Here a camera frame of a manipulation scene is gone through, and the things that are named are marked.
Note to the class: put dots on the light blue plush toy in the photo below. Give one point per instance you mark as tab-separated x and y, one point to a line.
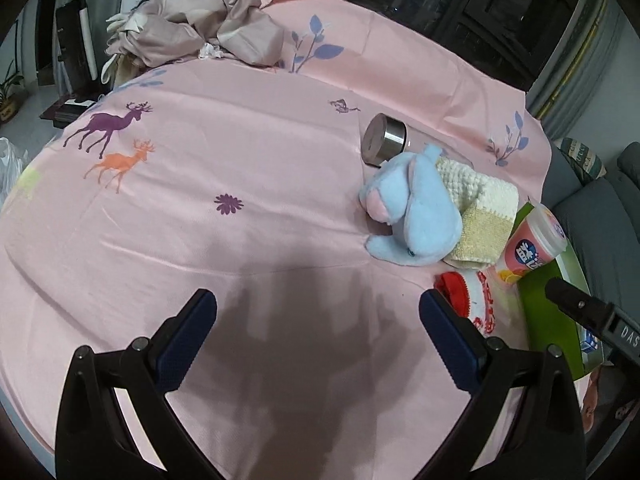
407	194

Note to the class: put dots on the person's right hand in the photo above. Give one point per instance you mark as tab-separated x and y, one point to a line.
591	406

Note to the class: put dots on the blue orange tissue pack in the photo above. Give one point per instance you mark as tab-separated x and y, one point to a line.
590	348

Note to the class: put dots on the grey sofa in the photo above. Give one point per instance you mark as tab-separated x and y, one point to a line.
601	218

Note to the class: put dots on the glass bottle steel cap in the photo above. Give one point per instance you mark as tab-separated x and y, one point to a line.
386	137

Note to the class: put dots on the crumpled beige fabric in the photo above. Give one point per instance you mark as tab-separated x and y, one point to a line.
156	32

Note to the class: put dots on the beige white knitted cloth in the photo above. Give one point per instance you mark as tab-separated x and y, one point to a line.
488	207

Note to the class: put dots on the striped cushion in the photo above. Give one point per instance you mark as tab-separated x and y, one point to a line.
586	164

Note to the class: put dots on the red white knitted cloth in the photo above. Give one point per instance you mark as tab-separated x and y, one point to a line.
469	294

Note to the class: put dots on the pink gum container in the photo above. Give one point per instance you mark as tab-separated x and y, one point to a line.
537	241

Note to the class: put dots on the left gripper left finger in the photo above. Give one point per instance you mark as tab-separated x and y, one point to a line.
92	439

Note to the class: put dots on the pink printed tablecloth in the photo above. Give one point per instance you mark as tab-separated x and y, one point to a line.
245	182

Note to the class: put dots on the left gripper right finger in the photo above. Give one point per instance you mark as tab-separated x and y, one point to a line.
545	439

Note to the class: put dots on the green cardboard box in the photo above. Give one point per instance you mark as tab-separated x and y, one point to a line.
546	324

